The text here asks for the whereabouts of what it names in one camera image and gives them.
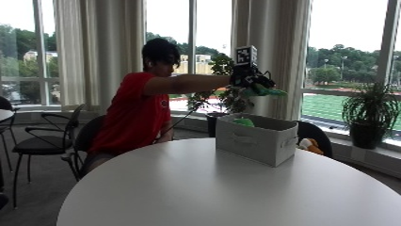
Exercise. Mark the black chair with armrests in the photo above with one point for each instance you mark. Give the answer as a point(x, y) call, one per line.
point(45, 141)

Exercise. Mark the the person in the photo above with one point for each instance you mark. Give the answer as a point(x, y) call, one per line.
point(133, 116)

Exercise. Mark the black round-backed chair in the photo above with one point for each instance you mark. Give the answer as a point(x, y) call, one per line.
point(315, 136)

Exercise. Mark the leafy potted plant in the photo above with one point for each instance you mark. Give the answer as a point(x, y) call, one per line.
point(228, 94)

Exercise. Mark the white cube of black markers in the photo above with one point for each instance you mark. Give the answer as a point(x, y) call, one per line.
point(245, 55)

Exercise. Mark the white fabric storage box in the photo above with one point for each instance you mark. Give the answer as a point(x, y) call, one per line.
point(259, 142)

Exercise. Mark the orange and white soft toy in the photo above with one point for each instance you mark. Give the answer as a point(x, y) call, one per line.
point(311, 145)

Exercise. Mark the cream curtain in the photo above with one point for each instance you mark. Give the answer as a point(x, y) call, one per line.
point(273, 40)
point(100, 53)

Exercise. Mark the light green soft toy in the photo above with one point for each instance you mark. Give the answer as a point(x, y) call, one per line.
point(244, 121)

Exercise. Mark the spiky potted plant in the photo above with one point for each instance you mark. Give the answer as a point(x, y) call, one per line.
point(369, 116)

